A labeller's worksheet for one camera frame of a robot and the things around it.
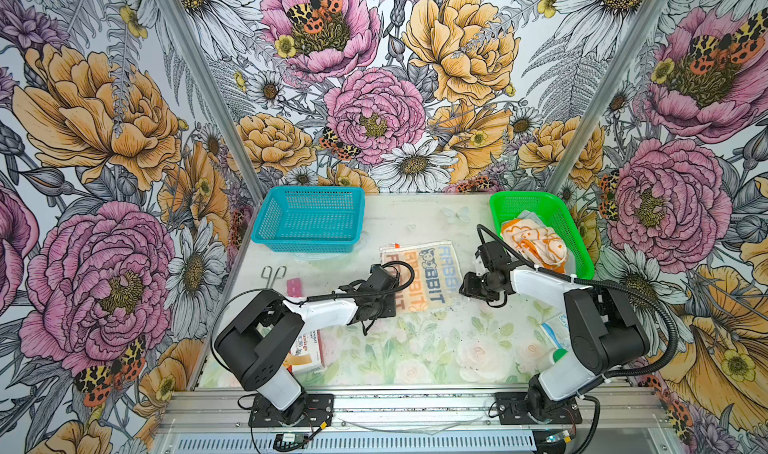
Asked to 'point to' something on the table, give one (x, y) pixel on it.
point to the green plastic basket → (555, 216)
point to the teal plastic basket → (311, 219)
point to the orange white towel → (536, 241)
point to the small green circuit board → (293, 437)
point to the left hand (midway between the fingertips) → (386, 312)
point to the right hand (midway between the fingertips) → (467, 299)
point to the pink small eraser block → (294, 289)
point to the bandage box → (308, 352)
